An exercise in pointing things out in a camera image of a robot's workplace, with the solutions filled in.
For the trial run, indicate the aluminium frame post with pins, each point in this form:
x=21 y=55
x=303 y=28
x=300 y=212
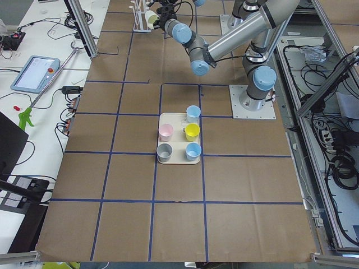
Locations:
x=77 y=14

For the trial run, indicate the blue teach pendant tablet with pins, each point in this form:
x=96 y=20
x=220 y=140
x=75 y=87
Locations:
x=36 y=73

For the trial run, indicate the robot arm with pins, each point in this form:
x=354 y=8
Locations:
x=262 y=23
x=179 y=4

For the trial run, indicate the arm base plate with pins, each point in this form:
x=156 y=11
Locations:
x=244 y=107
x=228 y=23

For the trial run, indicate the grey cup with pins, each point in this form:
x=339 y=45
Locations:
x=164 y=152

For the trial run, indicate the black monitor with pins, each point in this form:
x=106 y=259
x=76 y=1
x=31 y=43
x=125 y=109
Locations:
x=12 y=143

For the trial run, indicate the pink cup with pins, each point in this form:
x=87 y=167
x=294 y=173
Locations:
x=165 y=132

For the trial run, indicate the white ikea cup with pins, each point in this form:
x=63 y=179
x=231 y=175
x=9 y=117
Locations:
x=151 y=17

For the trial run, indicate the light blue cup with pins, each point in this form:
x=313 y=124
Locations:
x=193 y=113
x=193 y=151

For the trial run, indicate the cream plastic tray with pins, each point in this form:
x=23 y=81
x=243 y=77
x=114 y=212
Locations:
x=178 y=140

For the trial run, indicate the white wire cup rack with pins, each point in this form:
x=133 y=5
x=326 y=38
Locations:
x=139 y=7

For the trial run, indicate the green handled reacher grabber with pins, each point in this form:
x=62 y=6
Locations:
x=24 y=117

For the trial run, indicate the yellow cup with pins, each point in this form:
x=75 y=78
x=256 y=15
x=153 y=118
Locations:
x=192 y=132

